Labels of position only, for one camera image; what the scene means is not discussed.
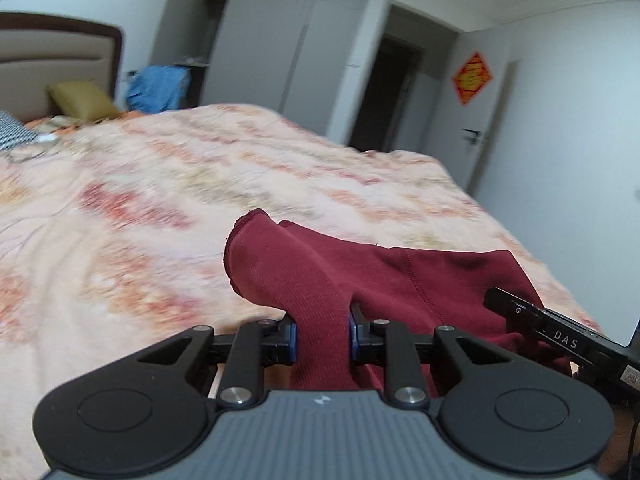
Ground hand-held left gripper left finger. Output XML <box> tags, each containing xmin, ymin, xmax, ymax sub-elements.
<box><xmin>137</xmin><ymin>317</ymin><xmax>299</xmax><ymax>408</ymax></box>

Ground dark red knit garment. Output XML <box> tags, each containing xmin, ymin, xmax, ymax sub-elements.
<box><xmin>224</xmin><ymin>208</ymin><xmax>576</xmax><ymax>393</ymax></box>

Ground mustard yellow pillow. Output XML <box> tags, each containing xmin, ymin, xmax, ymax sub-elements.
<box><xmin>47</xmin><ymin>81</ymin><xmax>122</xmax><ymax>121</ymax></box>

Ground white room door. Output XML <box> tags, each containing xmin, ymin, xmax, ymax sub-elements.
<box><xmin>440</xmin><ymin>29</ymin><xmax>522</xmax><ymax>197</ymax></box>

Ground padded wooden bed headboard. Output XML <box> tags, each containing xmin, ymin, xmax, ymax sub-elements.
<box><xmin>0</xmin><ymin>11</ymin><xmax>124</xmax><ymax>123</ymax></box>

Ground red diamond door decoration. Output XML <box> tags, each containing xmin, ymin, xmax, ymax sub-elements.
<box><xmin>451</xmin><ymin>51</ymin><xmax>495</xmax><ymax>106</ymax></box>

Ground person's right forearm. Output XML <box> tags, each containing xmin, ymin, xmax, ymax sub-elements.
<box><xmin>597</xmin><ymin>402</ymin><xmax>640</xmax><ymax>480</ymax></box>

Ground black white checkered pillow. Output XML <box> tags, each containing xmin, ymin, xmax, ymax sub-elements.
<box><xmin>0</xmin><ymin>111</ymin><xmax>40</xmax><ymax>152</ymax></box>

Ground floral peach blanket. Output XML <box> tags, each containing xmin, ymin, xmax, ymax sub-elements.
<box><xmin>0</xmin><ymin>104</ymin><xmax>608</xmax><ymax>471</ymax></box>

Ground grey wardrobe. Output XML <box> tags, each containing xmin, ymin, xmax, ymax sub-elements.
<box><xmin>150</xmin><ymin>0</ymin><xmax>377</xmax><ymax>147</ymax></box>

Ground dark bedside cabinet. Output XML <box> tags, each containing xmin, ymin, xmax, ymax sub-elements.
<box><xmin>174</xmin><ymin>57</ymin><xmax>212</xmax><ymax>109</ymax></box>

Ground white charger with cable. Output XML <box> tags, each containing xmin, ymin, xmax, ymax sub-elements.
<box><xmin>10</xmin><ymin>131</ymin><xmax>60</xmax><ymax>161</ymax></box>

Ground blue cloth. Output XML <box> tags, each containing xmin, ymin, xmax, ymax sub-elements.
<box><xmin>125</xmin><ymin>65</ymin><xmax>192</xmax><ymax>114</ymax></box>

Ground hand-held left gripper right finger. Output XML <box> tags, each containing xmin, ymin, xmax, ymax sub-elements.
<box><xmin>348</xmin><ymin>301</ymin><xmax>516</xmax><ymax>407</ymax></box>

